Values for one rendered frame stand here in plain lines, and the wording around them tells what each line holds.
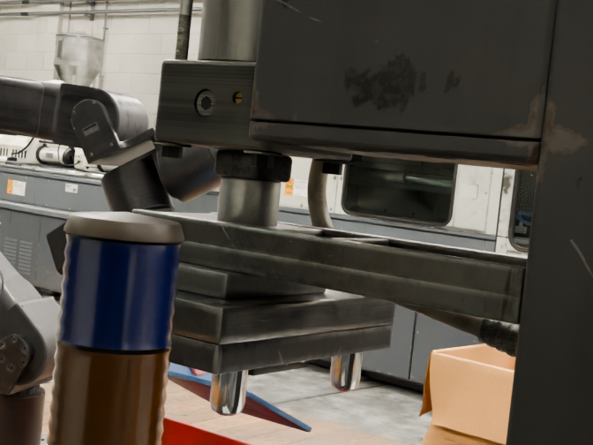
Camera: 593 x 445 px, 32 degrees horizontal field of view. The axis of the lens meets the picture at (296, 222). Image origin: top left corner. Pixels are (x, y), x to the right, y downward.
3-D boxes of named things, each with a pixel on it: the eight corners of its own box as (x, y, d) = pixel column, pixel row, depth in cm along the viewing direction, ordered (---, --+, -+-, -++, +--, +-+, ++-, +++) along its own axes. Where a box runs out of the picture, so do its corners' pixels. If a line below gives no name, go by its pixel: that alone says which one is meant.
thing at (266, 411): (205, 402, 93) (218, 372, 94) (311, 432, 81) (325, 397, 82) (146, 369, 89) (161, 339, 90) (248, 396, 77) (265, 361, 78)
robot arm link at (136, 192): (198, 215, 97) (176, 151, 99) (172, 207, 92) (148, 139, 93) (138, 245, 99) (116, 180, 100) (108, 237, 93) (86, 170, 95)
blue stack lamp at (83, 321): (116, 325, 36) (125, 231, 36) (195, 344, 34) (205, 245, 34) (31, 332, 33) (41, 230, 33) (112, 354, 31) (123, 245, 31)
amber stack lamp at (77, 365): (107, 421, 37) (116, 329, 36) (185, 447, 34) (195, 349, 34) (21, 437, 34) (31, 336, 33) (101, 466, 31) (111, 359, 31)
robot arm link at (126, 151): (254, 177, 98) (206, 64, 99) (224, 176, 90) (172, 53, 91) (153, 226, 101) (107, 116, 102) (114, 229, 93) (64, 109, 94)
